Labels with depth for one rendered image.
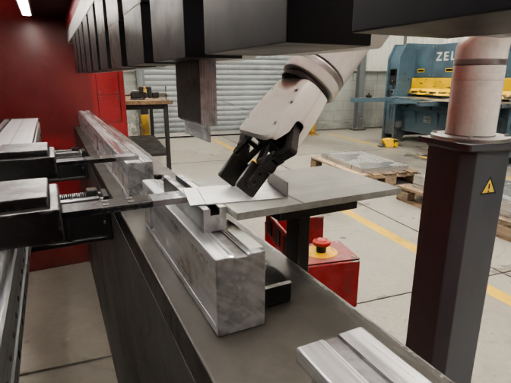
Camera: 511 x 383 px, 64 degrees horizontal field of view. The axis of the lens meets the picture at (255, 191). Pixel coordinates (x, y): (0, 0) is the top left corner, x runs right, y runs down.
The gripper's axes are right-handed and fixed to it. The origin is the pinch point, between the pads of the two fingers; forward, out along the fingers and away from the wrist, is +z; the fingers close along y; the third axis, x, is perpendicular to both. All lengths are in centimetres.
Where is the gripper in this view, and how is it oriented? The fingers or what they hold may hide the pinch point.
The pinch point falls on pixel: (241, 175)
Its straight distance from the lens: 56.6
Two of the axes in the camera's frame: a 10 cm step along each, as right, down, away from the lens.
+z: -5.8, 8.1, -0.7
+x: 6.8, 5.4, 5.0
